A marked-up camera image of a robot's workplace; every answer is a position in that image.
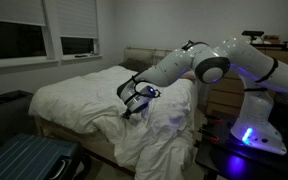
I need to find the wooden chest of drawers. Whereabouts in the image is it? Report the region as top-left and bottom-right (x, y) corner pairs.
(205, 44), (288, 118)

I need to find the wide dark window pane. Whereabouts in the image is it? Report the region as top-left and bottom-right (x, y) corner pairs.
(0, 19), (47, 61)

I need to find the white duvet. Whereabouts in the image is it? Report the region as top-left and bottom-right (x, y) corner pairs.
(28, 64), (199, 180)

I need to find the light wooden bed frame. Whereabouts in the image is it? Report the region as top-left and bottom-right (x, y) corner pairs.
(33, 116), (137, 175)

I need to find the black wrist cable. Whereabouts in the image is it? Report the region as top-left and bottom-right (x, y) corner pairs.
(123, 74), (162, 105)

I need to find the red black clamp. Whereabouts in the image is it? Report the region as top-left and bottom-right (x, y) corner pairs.
(198, 127), (221, 144)
(205, 114), (224, 125)

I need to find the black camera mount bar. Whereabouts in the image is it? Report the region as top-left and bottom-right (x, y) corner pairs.
(250, 40), (288, 53)

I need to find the narrow white roller blind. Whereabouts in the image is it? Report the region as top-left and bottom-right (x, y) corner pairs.
(54, 0), (99, 40)

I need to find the pink pillow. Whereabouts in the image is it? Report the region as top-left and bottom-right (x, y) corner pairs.
(181, 71), (197, 81)

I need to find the dark grey pillow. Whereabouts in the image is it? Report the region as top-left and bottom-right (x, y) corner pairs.
(118, 58), (155, 74)

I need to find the black robot table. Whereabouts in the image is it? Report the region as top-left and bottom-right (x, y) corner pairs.
(193, 109), (288, 180)

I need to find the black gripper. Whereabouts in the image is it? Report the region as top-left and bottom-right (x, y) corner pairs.
(122, 108), (134, 120)

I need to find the blue ribbed suitcase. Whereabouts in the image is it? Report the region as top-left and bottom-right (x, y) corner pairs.
(0, 133), (92, 180)

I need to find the narrow dark window pane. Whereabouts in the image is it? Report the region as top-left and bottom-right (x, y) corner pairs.
(60, 36), (95, 56)

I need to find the wide white roller blind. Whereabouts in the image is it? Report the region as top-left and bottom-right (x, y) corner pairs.
(0, 0), (47, 27)

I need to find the dark grey ottoman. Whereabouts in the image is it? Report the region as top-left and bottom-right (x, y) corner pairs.
(0, 89), (36, 148)

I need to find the black tripod stand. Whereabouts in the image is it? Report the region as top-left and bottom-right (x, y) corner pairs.
(241, 30), (266, 44)

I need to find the beige padded headboard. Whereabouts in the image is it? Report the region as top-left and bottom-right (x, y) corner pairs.
(123, 46), (175, 68)

